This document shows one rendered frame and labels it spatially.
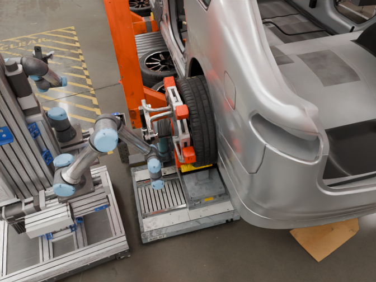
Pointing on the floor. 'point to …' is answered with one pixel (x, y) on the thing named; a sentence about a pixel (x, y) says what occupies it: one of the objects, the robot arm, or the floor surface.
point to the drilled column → (123, 153)
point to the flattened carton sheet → (325, 237)
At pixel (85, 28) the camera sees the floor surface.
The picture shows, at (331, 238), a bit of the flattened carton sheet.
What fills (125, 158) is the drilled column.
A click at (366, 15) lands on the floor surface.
